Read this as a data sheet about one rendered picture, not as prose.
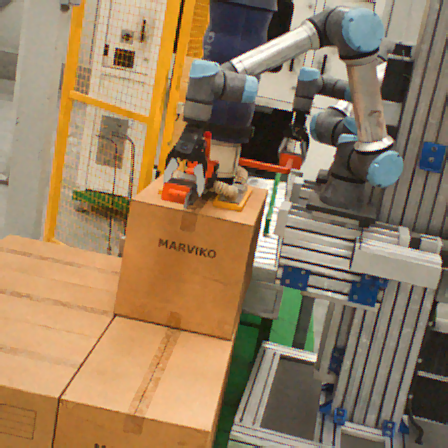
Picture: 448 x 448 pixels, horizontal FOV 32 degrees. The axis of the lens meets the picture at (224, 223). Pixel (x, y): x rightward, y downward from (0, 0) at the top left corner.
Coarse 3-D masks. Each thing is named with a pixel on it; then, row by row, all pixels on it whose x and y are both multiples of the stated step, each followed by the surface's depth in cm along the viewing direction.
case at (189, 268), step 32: (256, 192) 290; (128, 224) 247; (160, 224) 246; (192, 224) 245; (224, 224) 243; (256, 224) 257; (128, 256) 250; (160, 256) 249; (192, 256) 247; (224, 256) 246; (128, 288) 253; (160, 288) 251; (192, 288) 250; (224, 288) 248; (160, 320) 254; (192, 320) 252; (224, 320) 251
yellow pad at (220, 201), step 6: (246, 186) 284; (246, 192) 278; (216, 198) 260; (222, 198) 259; (240, 198) 264; (246, 198) 269; (216, 204) 256; (222, 204) 256; (228, 204) 256; (234, 204) 256; (240, 204) 258; (234, 210) 256; (240, 210) 255
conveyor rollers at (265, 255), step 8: (248, 176) 529; (256, 176) 529; (248, 184) 502; (256, 184) 507; (264, 184) 511; (272, 184) 518; (280, 184) 520; (280, 192) 494; (280, 200) 475; (264, 216) 424; (272, 216) 431; (264, 224) 406; (272, 224) 414; (272, 232) 397; (264, 240) 379; (272, 240) 380; (264, 248) 363; (272, 248) 370; (256, 256) 353; (264, 256) 353; (272, 256) 354; (264, 264) 340; (272, 264) 344
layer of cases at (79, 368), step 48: (0, 288) 259; (48, 288) 267; (96, 288) 276; (0, 336) 225; (48, 336) 231; (96, 336) 237; (144, 336) 243; (192, 336) 250; (0, 384) 198; (48, 384) 203; (96, 384) 208; (144, 384) 213; (192, 384) 218; (0, 432) 202; (48, 432) 200; (96, 432) 199; (144, 432) 197; (192, 432) 196
